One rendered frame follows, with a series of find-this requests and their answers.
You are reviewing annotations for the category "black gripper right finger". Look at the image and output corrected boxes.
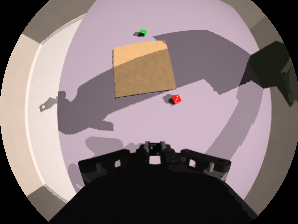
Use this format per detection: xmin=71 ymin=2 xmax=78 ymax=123
xmin=160 ymin=141 xmax=231 ymax=182

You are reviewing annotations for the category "brown flat mat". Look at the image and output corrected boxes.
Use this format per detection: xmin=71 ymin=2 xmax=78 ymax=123
xmin=114 ymin=40 xmax=176 ymax=98

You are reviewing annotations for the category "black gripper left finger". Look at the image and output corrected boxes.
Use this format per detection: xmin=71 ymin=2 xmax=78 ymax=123
xmin=78 ymin=141 xmax=150 ymax=185

